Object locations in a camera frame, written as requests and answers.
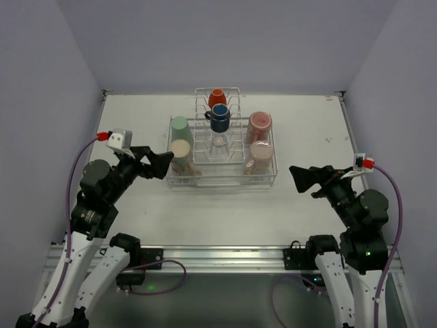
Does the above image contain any green plastic cup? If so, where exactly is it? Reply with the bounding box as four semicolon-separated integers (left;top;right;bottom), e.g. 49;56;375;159
171;116;194;147

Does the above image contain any pale pink glossy mug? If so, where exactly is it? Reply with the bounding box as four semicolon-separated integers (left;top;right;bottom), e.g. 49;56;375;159
243;141;274;175

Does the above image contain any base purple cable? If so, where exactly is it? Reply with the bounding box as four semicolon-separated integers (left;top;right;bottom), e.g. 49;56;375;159
117;258;187;296
271;273;330;328

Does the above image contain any white wire plate rack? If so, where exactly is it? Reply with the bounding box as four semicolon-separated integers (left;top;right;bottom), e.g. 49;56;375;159
193;87;245;165

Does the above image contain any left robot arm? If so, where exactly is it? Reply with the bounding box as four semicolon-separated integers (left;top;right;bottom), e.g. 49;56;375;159
16;146;174;327

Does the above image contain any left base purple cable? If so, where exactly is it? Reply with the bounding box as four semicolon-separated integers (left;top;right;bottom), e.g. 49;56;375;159
117;258;187;296

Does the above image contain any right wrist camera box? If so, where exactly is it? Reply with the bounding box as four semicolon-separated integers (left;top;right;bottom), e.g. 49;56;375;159
341;153;366;179

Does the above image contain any orange cup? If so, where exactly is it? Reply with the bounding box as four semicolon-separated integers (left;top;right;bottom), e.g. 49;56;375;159
208;88;227;109

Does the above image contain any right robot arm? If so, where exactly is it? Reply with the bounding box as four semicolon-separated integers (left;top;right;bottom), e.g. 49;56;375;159
289;159;395;327

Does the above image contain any dark blue mug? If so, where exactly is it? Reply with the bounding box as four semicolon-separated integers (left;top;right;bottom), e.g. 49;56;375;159
204;104;230;133

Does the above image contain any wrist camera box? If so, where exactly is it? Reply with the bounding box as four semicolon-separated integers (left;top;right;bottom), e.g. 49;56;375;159
341;153;366;179
106;128;132;151

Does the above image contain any white wire dish rack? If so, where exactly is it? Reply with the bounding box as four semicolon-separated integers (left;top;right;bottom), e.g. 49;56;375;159
167;117;278;187

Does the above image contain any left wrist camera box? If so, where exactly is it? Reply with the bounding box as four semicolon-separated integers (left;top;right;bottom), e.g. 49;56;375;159
106;128;132;151

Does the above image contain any aluminium mounting rail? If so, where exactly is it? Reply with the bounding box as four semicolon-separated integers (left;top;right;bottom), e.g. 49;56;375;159
46;243;404;274

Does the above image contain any cream coral pattern mug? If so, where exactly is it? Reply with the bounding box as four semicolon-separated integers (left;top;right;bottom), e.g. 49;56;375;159
170;139;202;177

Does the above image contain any clear glass tumbler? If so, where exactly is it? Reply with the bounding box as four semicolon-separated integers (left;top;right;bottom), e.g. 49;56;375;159
210;132;229;161

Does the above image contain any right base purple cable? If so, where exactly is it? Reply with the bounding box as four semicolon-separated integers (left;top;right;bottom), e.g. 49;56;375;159
271;273;330;328

